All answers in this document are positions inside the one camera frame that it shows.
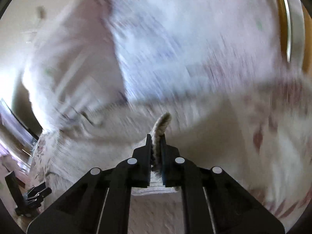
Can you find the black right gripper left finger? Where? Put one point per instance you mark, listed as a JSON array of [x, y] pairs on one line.
[[99, 202]]

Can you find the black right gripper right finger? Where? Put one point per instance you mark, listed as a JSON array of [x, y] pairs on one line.
[[213, 202]]

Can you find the beige cable-knit sweater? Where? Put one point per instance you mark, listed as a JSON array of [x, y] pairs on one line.
[[156, 148]]

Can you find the floral bed quilt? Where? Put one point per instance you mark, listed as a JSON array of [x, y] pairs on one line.
[[261, 137]]

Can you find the pink floral pillow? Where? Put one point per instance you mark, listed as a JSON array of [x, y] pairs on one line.
[[72, 68]]

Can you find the blue printed pillow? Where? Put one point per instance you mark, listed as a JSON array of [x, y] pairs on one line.
[[171, 48]]

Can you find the wooden headboard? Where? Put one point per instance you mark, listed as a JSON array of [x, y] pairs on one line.
[[295, 33]]

